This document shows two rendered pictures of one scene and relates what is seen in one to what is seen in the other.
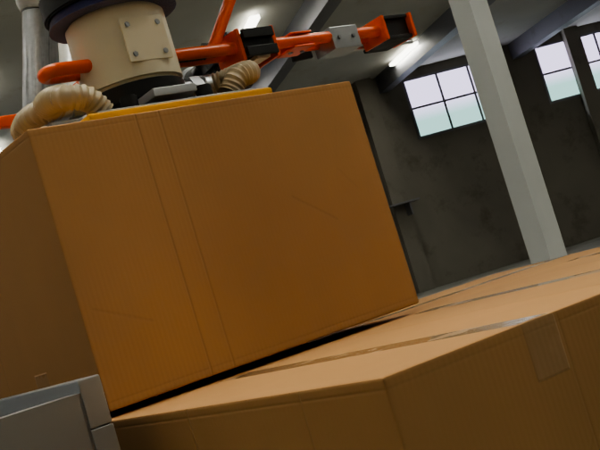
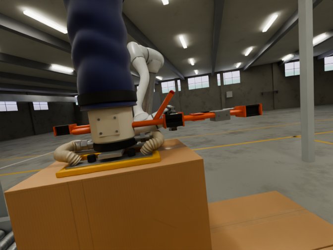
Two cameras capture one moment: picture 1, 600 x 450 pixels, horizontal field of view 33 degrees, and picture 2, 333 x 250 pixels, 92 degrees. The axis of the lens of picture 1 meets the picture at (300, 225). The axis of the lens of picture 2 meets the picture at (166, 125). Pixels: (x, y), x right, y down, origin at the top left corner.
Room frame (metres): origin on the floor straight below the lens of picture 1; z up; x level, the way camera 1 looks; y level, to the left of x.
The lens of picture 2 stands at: (1.22, -0.32, 1.14)
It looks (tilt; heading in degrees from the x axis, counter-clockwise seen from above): 6 degrees down; 29
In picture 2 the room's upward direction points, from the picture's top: 6 degrees counter-clockwise
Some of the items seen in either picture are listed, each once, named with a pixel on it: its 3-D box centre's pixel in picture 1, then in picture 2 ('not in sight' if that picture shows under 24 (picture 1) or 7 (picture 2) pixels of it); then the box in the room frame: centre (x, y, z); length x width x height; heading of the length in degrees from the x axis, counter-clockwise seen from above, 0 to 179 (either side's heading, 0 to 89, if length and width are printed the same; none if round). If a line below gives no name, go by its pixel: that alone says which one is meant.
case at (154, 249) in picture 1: (182, 252); (126, 199); (1.71, 0.20, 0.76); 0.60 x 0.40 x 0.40; 128
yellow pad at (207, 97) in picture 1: (170, 105); (112, 158); (1.62, 0.14, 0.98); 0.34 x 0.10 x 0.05; 127
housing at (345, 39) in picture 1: (337, 42); (219, 115); (1.97, -0.17, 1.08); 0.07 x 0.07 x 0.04; 37
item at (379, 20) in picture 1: (387, 31); (248, 110); (2.05, -0.28, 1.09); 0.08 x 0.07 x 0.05; 127
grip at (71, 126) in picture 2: not in sight; (66, 129); (1.72, 0.60, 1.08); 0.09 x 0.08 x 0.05; 37
